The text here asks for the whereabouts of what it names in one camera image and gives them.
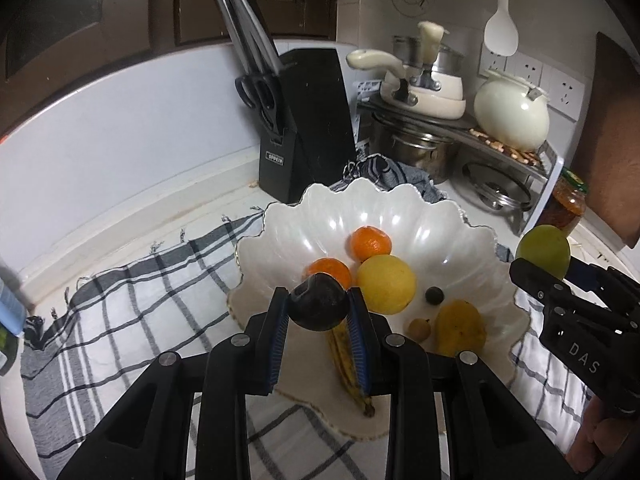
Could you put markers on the white wall socket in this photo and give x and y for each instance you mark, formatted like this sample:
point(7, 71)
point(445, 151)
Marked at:
point(492, 62)
point(565, 92)
point(525, 67)

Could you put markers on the yellow round fruit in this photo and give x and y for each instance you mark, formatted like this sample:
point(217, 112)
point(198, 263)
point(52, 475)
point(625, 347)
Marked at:
point(386, 284)

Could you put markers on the blue pump bottle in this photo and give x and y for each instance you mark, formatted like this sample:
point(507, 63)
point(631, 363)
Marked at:
point(7, 305)

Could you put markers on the person's right hand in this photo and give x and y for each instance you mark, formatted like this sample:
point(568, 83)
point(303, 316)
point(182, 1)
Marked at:
point(595, 440)

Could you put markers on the glass jar with orange pickle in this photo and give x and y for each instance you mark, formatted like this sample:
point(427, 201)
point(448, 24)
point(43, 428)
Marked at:
point(562, 205)

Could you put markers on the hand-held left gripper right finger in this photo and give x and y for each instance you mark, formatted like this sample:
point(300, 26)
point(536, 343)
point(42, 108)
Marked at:
point(359, 330)

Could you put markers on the large stainless steel pot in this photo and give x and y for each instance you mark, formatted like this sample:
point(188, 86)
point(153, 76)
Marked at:
point(415, 150)

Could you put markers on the green apple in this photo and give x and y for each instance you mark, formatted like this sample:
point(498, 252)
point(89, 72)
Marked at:
point(542, 250)

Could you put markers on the small dark round fruit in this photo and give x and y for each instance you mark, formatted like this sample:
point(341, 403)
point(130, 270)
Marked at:
point(434, 295)

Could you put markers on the black kitchen scissors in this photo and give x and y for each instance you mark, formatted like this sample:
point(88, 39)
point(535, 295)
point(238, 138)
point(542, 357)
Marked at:
point(260, 97)

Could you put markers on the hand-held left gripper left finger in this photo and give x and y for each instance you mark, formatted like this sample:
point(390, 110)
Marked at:
point(277, 330)

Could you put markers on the overripe spotted banana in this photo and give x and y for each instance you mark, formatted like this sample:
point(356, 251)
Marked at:
point(340, 355)

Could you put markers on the black knife block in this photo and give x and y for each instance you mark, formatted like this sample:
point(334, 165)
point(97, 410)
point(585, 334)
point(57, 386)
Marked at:
point(310, 125)

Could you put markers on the brown wooden cutting board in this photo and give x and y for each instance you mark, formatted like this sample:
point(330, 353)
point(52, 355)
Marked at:
point(615, 135)

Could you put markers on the small orange mandarin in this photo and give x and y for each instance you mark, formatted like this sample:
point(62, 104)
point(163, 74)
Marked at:
point(370, 242)

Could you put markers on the grey checkered cloth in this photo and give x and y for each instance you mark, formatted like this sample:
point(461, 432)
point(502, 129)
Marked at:
point(150, 310)

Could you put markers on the metal shelf rack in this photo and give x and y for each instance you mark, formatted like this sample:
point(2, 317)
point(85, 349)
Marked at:
point(472, 129)

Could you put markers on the green dish soap bottle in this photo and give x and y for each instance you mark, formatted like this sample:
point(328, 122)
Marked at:
point(6, 352)

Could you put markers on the dark patterned cloth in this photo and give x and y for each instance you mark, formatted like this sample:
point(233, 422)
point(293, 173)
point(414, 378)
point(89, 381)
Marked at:
point(390, 172)

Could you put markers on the brown wooden window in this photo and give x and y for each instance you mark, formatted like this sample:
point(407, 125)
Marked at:
point(125, 0)

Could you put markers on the cream saucepan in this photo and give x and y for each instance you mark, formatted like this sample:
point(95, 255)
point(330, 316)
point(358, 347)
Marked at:
point(430, 40)
point(430, 107)

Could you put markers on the white rice paddle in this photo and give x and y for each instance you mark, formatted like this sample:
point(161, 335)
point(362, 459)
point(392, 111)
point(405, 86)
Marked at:
point(501, 30)

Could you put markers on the scattered peanuts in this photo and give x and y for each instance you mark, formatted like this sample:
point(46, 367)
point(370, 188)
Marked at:
point(500, 147)

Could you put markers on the steel pot lid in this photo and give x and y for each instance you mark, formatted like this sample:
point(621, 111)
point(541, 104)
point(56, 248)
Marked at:
point(497, 187)

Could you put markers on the brown longan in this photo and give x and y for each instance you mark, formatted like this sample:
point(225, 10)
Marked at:
point(416, 329)

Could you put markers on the yellow mango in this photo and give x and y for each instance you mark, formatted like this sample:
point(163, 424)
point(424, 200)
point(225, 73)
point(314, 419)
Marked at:
point(460, 327)

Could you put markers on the white kettle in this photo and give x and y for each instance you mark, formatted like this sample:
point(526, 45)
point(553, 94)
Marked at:
point(510, 112)

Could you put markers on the dark purple plum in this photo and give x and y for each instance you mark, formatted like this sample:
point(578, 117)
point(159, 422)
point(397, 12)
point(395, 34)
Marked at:
point(320, 305)

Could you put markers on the large orange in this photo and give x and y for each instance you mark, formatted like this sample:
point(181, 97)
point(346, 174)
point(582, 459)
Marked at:
point(332, 269)

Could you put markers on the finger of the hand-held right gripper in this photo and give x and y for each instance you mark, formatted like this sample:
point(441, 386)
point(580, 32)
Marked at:
point(537, 282)
point(590, 272)

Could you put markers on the small stainless steel pot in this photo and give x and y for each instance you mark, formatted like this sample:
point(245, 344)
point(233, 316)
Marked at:
point(452, 57)

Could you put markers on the white scalloped bowl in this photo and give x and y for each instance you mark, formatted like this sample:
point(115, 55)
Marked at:
point(425, 225)

